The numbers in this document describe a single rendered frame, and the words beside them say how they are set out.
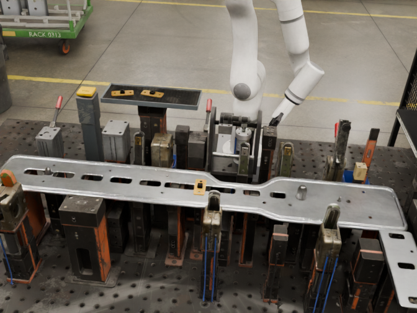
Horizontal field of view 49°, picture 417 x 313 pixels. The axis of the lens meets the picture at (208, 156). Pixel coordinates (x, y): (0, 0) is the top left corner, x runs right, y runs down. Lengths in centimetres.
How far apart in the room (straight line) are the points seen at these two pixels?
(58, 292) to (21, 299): 12
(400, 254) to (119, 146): 98
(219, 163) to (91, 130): 54
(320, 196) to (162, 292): 63
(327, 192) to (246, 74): 57
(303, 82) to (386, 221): 64
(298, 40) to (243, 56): 22
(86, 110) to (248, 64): 66
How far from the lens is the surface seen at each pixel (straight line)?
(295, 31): 178
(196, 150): 166
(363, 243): 149
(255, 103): 198
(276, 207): 151
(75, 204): 148
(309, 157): 232
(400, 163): 244
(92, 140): 193
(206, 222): 136
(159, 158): 166
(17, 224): 159
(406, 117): 213
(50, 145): 178
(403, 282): 139
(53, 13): 583
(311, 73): 185
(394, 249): 148
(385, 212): 160
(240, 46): 183
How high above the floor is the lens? 196
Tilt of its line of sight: 34 degrees down
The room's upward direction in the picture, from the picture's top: 2 degrees clockwise
